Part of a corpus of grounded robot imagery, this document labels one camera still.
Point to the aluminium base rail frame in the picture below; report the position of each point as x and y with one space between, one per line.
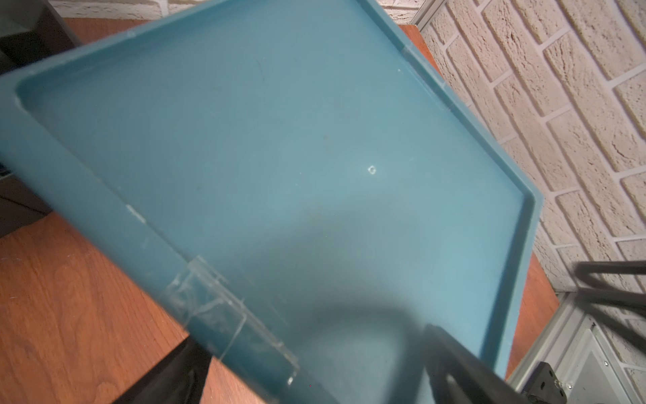
592 364

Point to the teal drawer cabinet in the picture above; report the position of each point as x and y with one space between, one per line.
293 183

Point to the right corner aluminium profile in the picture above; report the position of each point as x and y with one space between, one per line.
427 12

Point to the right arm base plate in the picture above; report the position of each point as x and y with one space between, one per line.
543 386

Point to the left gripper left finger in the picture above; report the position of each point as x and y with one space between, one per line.
179 377

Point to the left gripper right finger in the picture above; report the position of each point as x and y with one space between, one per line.
457 376

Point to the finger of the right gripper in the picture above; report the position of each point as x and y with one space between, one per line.
601 292

